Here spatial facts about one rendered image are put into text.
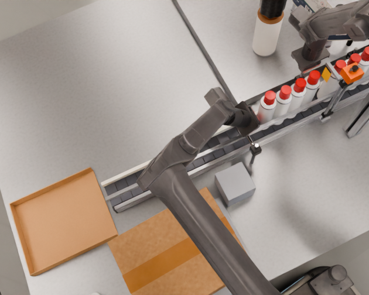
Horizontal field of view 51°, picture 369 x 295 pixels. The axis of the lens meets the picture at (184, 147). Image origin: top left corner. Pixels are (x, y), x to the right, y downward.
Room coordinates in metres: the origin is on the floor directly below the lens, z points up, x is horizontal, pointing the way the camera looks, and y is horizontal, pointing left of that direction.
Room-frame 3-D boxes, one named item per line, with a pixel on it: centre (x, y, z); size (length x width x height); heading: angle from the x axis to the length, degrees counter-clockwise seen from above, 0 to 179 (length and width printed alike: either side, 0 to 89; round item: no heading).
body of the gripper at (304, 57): (0.65, -0.43, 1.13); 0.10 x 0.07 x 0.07; 106
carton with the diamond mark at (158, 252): (0.12, 0.06, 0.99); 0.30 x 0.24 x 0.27; 110
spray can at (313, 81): (0.58, -0.43, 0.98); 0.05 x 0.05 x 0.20
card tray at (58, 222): (0.34, 0.45, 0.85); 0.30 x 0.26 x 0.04; 106
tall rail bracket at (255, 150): (0.44, -0.22, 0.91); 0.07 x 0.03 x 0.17; 16
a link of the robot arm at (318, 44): (0.65, -0.43, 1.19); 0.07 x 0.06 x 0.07; 23
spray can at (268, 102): (0.54, -0.28, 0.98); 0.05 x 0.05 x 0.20
